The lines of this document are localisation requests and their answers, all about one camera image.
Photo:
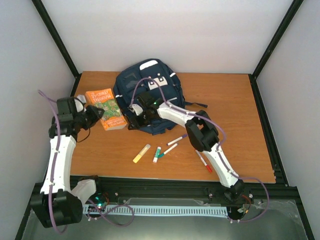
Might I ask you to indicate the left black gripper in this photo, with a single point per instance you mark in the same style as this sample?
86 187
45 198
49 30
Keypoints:
96 115

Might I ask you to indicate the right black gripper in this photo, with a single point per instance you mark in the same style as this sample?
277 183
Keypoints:
138 124

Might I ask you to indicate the orange treehouse book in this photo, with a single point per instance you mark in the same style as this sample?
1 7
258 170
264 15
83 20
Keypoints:
112 118

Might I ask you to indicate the navy blue backpack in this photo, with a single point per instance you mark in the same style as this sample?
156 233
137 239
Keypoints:
147 76

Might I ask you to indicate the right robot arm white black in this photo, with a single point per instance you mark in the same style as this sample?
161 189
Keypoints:
201 131

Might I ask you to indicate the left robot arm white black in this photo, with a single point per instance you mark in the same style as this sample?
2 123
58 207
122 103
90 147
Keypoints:
57 204

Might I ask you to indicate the yellow highlighter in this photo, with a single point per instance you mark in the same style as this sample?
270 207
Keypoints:
141 153

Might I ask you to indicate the green white glue stick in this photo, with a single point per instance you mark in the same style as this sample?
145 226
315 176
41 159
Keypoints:
157 153

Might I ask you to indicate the purple cap marker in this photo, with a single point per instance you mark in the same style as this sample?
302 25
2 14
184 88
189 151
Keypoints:
177 139

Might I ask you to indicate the green cap marker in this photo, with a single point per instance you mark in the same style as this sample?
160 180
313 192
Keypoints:
168 150

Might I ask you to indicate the red marker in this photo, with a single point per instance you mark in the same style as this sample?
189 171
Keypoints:
203 161

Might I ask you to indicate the metal front plate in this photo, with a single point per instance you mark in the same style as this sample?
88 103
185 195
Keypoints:
280 222

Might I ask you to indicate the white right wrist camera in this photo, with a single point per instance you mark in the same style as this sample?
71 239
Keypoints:
136 109

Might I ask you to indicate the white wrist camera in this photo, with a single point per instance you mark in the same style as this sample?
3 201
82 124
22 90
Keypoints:
136 109
80 102

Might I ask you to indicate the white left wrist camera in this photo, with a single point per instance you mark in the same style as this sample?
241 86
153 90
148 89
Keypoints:
80 102

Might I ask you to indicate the light blue cable duct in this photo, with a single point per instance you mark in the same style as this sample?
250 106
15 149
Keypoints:
165 211

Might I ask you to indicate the left rear frame post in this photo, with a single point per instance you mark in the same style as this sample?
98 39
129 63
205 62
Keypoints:
46 19

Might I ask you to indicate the frame post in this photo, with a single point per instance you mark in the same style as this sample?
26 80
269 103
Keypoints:
280 31
46 19

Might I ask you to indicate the black aluminium frame rail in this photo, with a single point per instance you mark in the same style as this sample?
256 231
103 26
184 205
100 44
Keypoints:
117 189

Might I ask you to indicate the right rear frame post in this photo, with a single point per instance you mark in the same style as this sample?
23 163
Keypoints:
280 31

